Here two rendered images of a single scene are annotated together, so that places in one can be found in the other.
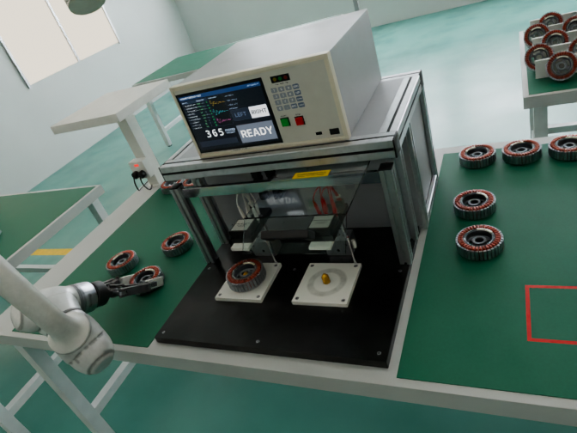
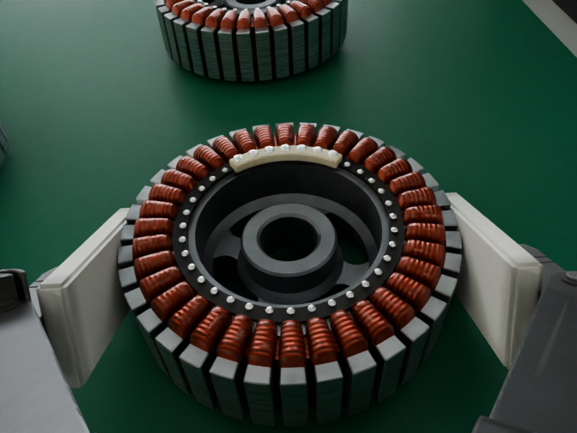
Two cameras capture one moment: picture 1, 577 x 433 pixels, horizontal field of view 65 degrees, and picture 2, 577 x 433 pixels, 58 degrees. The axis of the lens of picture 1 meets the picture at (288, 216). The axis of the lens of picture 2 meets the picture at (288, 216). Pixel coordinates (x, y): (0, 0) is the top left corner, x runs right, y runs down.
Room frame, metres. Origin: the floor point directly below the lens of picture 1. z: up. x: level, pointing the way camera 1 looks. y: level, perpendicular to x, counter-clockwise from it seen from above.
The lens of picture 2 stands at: (1.18, 0.58, 0.91)
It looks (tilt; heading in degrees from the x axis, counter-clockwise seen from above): 47 degrees down; 324
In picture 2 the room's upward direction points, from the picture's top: 3 degrees counter-clockwise
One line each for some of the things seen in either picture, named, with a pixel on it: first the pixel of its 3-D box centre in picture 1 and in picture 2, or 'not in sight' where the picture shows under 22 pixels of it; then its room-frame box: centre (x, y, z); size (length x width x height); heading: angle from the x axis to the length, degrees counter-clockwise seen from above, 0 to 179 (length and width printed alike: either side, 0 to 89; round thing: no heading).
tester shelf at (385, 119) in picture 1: (292, 125); not in sight; (1.26, -0.10, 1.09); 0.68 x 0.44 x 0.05; 58
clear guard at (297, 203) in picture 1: (312, 198); not in sight; (0.92, -0.06, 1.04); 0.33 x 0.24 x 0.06; 148
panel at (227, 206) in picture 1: (301, 187); not in sight; (1.21, -0.07, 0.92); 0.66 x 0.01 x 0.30; 58
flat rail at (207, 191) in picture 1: (270, 185); not in sight; (1.08, 0.01, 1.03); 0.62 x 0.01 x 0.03; 58
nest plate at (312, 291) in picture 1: (327, 283); not in sight; (0.93, -0.03, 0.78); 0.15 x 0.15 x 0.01; 58
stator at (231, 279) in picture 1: (245, 275); not in sight; (1.06, 0.17, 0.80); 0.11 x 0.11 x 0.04
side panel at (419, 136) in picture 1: (420, 155); not in sight; (1.16, -0.42, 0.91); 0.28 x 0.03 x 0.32; 148
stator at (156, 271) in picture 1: (146, 280); (289, 251); (1.27, 0.51, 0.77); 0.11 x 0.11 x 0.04
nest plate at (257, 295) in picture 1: (248, 281); not in sight; (1.06, 0.17, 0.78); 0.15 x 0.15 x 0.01; 58
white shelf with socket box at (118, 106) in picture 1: (136, 151); not in sight; (1.97, 0.53, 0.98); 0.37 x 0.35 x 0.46; 58
